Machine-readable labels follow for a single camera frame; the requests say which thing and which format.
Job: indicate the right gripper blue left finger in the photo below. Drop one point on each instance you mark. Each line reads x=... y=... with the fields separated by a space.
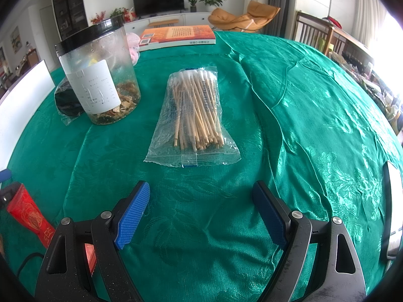
x=65 y=273

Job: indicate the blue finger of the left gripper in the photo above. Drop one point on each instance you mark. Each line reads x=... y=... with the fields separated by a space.
x=8 y=192

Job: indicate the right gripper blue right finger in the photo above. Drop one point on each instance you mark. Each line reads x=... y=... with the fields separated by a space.
x=336 y=272

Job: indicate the red packet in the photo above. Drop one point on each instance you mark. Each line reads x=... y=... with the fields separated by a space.
x=24 y=210

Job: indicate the black item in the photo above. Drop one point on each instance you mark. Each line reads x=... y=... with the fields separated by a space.
x=67 y=103

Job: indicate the bag of wooden sticks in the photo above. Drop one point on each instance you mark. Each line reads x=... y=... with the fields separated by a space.
x=189 y=131

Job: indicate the pink mesh bath sponge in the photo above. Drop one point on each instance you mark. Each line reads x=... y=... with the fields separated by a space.
x=133 y=41

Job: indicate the white cardboard box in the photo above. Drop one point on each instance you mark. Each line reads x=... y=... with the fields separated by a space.
x=18 y=106

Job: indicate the clear jar with black lid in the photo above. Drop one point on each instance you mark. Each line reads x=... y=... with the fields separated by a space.
x=98 y=65

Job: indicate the red flower vase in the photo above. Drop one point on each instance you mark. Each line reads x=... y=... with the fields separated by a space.
x=99 y=17

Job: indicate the black display cabinet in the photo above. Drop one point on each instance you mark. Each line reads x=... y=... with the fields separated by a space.
x=70 y=17

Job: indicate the white tv cabinet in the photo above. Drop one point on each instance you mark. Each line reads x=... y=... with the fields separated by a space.
x=185 y=19

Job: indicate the orange book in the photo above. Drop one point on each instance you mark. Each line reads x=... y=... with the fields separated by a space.
x=165 y=37

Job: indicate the wooden chair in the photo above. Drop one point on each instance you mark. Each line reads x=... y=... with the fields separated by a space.
x=326 y=37

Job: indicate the small wooden bench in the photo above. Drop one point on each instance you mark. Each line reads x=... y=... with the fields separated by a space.
x=164 y=23

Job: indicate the black television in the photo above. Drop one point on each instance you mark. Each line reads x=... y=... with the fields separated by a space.
x=151 y=7

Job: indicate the orange lounge chair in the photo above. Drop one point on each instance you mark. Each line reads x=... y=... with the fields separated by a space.
x=257 y=16

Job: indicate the green potted plant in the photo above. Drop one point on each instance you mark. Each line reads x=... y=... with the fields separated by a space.
x=212 y=4

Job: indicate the grey curtain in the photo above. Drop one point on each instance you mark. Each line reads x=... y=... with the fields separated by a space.
x=282 y=24

